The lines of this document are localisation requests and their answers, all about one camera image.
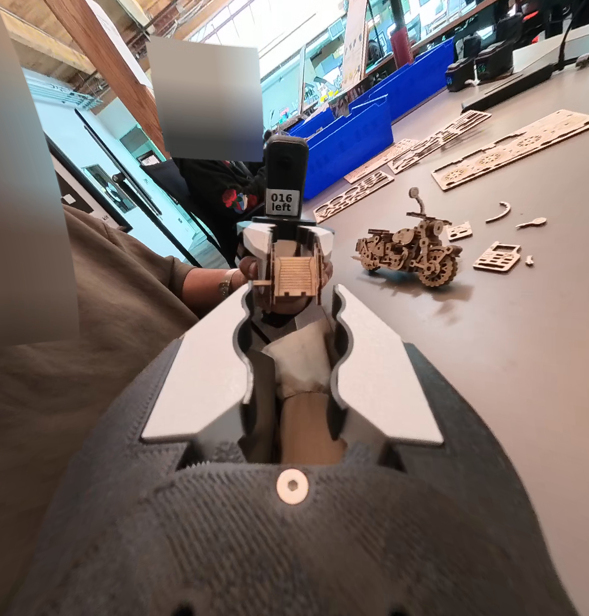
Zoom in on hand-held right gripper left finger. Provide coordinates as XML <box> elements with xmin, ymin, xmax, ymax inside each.
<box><xmin>141</xmin><ymin>283</ymin><xmax>256</xmax><ymax>461</ymax></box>

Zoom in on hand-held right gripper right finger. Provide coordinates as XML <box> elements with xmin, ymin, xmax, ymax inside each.
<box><xmin>329</xmin><ymin>284</ymin><xmax>444</xmax><ymax>464</ymax></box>

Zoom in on long wooden sheet with gears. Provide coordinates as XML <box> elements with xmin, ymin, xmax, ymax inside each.
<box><xmin>431</xmin><ymin>110</ymin><xmax>589</xmax><ymax>192</ymax></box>

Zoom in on wooden slatted model part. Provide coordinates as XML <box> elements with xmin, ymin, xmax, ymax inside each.
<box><xmin>252</xmin><ymin>240</ymin><xmax>325</xmax><ymax>310</ymax></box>

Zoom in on black cable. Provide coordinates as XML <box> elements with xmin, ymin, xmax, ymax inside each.
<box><xmin>559</xmin><ymin>0</ymin><xmax>589</xmax><ymax>68</ymax></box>

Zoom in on grey desk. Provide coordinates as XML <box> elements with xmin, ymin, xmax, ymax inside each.
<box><xmin>319</xmin><ymin>53</ymin><xmax>589</xmax><ymax>616</ymax></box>

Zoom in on wooden motorcycle model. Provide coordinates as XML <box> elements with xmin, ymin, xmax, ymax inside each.
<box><xmin>354</xmin><ymin>187</ymin><xmax>464</xmax><ymax>288</ymax></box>

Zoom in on white cloth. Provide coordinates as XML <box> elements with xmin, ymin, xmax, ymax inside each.
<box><xmin>263</xmin><ymin>321</ymin><xmax>335</xmax><ymax>398</ymax></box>

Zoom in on person's left forearm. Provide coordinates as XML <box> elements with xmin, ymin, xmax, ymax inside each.
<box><xmin>181</xmin><ymin>265</ymin><xmax>249</xmax><ymax>322</ymax></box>

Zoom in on black power strip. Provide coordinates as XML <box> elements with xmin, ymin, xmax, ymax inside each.
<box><xmin>460</xmin><ymin>62</ymin><xmax>556</xmax><ymax>115</ymax></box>

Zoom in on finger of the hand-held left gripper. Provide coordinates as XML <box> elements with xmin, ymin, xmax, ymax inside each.
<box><xmin>313</xmin><ymin>227</ymin><xmax>336</xmax><ymax>272</ymax></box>
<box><xmin>241</xmin><ymin>224</ymin><xmax>277</xmax><ymax>272</ymax></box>

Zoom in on wooden grid piece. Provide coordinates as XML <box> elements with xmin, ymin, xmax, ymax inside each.
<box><xmin>473</xmin><ymin>242</ymin><xmax>522</xmax><ymax>274</ymax></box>

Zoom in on black framed poster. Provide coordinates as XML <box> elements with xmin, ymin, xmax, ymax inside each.
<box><xmin>43</xmin><ymin>132</ymin><xmax>134</xmax><ymax>235</ymax></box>

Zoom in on dark red bottle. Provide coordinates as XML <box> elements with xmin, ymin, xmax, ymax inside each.
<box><xmin>390</xmin><ymin>0</ymin><xmax>414</xmax><ymax>67</ymax></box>

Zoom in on wooden lattice parts sheet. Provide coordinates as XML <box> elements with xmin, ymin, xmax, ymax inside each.
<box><xmin>387</xmin><ymin>110</ymin><xmax>492</xmax><ymax>175</ymax></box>

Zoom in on blue plastic bin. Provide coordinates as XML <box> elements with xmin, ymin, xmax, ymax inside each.
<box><xmin>290</xmin><ymin>94</ymin><xmax>395</xmax><ymax>201</ymax></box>
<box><xmin>367</xmin><ymin>38</ymin><xmax>456</xmax><ymax>123</ymax></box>

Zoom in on black battery chargers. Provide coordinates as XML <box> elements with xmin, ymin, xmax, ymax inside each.
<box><xmin>445</xmin><ymin>36</ymin><xmax>482</xmax><ymax>92</ymax></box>

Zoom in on standing printed board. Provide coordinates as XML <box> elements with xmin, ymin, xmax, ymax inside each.
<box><xmin>340</xmin><ymin>0</ymin><xmax>371</xmax><ymax>92</ymax></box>

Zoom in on person's left hand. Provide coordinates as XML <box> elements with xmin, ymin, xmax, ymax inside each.
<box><xmin>238</xmin><ymin>255</ymin><xmax>335</xmax><ymax>314</ymax></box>

